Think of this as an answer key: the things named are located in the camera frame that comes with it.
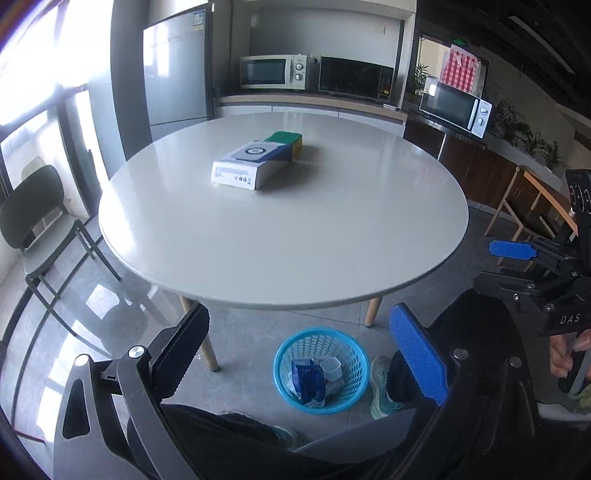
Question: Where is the red checked bag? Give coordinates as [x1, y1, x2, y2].
[440, 45, 489, 95]

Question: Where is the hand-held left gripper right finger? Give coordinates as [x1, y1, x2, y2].
[389, 302, 541, 480]

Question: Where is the wooden top counter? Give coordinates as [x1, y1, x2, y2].
[215, 90, 409, 134]

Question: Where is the blue plastic mesh basket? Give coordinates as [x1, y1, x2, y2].
[273, 328, 370, 415]

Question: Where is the light green sneaker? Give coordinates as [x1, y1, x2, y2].
[369, 355, 403, 420]
[217, 411, 298, 450]

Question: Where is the green potted plant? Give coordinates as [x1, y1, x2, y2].
[489, 99, 568, 169]

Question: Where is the white cardboard box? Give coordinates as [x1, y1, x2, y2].
[211, 138, 296, 191]

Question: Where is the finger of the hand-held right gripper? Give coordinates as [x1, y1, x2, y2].
[488, 239, 578, 273]
[473, 271, 561, 315]

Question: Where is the cream white microwave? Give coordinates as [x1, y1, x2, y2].
[239, 54, 309, 90]

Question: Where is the dark wood cabinet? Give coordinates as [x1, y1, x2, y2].
[404, 113, 573, 222]

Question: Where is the person's right hand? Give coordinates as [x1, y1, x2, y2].
[549, 330, 591, 381]

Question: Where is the white plastic cup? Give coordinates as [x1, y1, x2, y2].
[321, 356, 345, 384]

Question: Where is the round white table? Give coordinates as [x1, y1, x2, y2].
[98, 111, 469, 372]

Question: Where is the white microwave with black door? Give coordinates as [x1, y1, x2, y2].
[419, 82, 493, 139]

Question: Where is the dark green chair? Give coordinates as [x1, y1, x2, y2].
[0, 165, 122, 337]

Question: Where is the wooden chair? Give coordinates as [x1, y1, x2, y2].
[485, 165, 578, 268]

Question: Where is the green and yellow sponge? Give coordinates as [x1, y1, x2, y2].
[264, 131, 304, 160]

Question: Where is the silver refrigerator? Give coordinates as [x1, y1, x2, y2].
[142, 8, 214, 144]

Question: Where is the blue tissue package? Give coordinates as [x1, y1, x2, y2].
[291, 359, 328, 407]

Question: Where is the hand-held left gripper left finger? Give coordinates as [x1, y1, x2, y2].
[53, 302, 211, 480]

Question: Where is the person's left leg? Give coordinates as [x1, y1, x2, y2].
[129, 404, 416, 480]

